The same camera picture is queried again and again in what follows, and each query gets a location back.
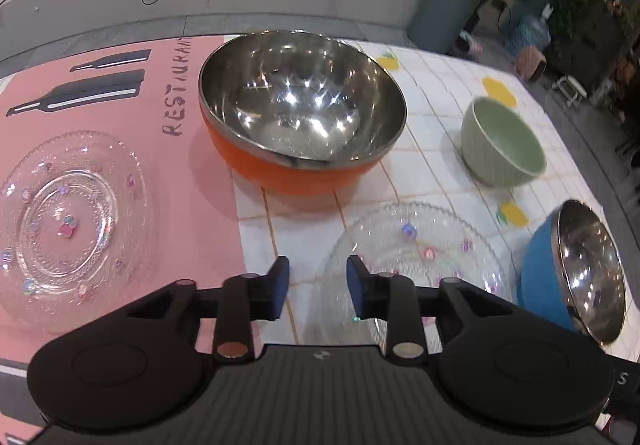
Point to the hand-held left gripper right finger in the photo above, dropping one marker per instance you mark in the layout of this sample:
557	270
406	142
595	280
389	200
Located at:
356	286

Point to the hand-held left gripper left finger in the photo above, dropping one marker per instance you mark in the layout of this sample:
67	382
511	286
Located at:
280	286

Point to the clear patterned glass plate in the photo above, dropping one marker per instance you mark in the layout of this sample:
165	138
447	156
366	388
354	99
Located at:
75	205
430	237

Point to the blue steel bowl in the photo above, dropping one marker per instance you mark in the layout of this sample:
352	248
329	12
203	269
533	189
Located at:
540	275

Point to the green ceramic bowl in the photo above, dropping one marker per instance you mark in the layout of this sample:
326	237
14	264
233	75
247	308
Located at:
500	160

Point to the large orange steel bowl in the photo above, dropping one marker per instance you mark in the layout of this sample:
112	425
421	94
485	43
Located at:
280	177

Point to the pink printed table mat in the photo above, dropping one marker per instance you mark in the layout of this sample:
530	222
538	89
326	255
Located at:
165	210

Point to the white checked lemon tablecloth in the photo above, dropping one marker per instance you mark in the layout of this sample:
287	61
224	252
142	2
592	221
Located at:
430	145

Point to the pink pet carrier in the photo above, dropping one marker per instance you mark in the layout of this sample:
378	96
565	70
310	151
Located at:
531	65

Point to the grey round bin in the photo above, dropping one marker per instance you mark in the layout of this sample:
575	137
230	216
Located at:
442	15

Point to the small white stool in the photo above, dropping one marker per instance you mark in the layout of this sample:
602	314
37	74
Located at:
570	89

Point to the blue water jug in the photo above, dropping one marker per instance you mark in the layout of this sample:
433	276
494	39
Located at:
532	36

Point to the leafy green plant stand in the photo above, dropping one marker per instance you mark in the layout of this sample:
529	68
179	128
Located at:
590	15

